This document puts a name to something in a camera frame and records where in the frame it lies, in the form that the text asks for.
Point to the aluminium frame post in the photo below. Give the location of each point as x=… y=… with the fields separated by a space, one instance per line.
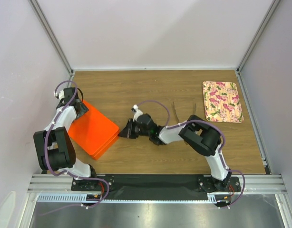
x=50 y=33
x=264 y=23

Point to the aluminium frame post left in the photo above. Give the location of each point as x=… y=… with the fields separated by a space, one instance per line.
x=50 y=33

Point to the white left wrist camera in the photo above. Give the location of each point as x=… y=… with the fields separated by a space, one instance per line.
x=59 y=95

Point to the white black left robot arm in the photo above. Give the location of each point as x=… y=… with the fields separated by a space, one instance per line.
x=54 y=149

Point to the aluminium frame post right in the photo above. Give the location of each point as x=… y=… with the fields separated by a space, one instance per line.
x=264 y=23

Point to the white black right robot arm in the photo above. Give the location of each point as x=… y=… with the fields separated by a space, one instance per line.
x=203 y=137

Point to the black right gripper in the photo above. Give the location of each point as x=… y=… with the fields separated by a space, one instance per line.
x=128 y=132

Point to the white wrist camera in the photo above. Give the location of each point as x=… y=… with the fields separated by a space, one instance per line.
x=59 y=95
x=137 y=112

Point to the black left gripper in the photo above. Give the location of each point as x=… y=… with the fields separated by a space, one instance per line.
x=84 y=109

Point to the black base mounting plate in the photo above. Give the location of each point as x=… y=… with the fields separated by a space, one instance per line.
x=166 y=184

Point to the orange chocolate box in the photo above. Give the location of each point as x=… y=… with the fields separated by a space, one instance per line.
x=101 y=146

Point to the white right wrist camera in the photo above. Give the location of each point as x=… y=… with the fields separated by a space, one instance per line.
x=137 y=112

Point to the orange tray lid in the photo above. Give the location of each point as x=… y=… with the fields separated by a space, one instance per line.
x=90 y=127

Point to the floral patterned tray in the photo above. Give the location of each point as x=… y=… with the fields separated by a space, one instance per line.
x=222 y=102

